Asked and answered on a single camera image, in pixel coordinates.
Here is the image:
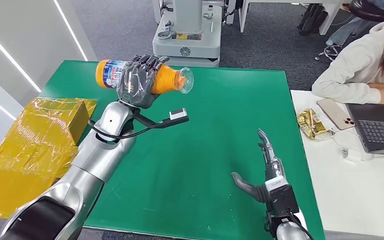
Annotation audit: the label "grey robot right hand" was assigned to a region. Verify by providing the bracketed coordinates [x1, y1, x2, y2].
[230, 128, 288, 204]

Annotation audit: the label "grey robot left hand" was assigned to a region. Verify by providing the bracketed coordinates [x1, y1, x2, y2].
[116, 54, 171, 110]

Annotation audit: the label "orange plastic bottle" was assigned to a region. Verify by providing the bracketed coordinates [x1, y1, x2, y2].
[94, 59, 195, 95]

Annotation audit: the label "gold snack wrapper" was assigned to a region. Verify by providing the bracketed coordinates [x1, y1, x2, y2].
[295, 107, 336, 141]

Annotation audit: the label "green table mat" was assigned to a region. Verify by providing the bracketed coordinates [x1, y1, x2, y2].
[38, 59, 327, 240]

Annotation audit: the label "white charger adapter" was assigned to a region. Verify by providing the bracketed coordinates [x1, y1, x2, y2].
[341, 148, 366, 164]

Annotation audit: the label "beige smartphone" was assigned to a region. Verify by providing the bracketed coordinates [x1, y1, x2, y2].
[316, 97, 357, 131]

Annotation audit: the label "grey laptop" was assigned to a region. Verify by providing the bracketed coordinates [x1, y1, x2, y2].
[345, 102, 384, 158]

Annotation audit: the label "yellow wrapped cardboard box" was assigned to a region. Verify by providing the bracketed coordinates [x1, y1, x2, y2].
[0, 96, 99, 220]

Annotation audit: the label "person's legs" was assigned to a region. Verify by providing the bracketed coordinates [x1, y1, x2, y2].
[324, 0, 384, 47]

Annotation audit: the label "white desk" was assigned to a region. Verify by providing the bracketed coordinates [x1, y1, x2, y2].
[237, 0, 344, 36]

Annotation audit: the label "black round stool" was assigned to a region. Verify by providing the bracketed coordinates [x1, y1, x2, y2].
[347, 0, 384, 23]

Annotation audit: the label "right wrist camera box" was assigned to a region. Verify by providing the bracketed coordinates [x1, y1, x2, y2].
[264, 176, 301, 220]

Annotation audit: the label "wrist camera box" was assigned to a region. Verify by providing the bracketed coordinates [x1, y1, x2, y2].
[264, 176, 301, 220]
[132, 107, 191, 130]

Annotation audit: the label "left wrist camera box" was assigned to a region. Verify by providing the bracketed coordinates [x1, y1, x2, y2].
[132, 107, 191, 130]

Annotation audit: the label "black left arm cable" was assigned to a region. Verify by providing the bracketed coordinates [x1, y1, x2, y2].
[88, 119, 154, 141]

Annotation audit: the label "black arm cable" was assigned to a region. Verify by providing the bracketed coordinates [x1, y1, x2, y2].
[88, 119, 154, 141]
[289, 213, 315, 240]

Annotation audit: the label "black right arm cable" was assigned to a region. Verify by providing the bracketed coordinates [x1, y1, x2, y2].
[289, 213, 315, 240]

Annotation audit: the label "white charger cable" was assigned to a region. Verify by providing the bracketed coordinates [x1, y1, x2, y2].
[331, 129, 384, 161]

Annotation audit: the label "cable bundle on floor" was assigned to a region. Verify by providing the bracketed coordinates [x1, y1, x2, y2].
[314, 44, 344, 63]

